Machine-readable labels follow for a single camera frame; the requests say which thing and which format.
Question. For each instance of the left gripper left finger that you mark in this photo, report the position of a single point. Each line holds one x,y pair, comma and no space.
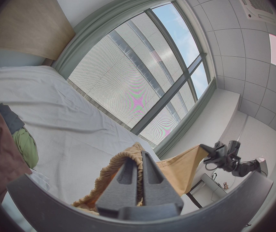
109,197

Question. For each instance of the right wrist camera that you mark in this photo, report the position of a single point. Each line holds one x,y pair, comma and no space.
234,147

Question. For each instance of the window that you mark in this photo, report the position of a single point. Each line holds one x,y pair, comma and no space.
128,69

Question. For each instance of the black garment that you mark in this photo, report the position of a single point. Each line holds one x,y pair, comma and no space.
11,117

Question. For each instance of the tan shorts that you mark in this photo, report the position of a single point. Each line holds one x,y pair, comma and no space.
176,168

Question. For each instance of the brown garment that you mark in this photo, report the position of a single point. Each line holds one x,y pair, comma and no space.
0,148

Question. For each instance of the green garment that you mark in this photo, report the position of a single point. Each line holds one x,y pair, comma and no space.
26,148

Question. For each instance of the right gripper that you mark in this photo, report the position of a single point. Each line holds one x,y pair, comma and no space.
220,156

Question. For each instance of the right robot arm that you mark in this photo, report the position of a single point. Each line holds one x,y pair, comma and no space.
244,168

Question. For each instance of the bed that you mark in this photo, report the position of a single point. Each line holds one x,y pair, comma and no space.
68,105

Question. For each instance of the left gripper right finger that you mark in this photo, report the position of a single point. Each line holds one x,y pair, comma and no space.
162,192

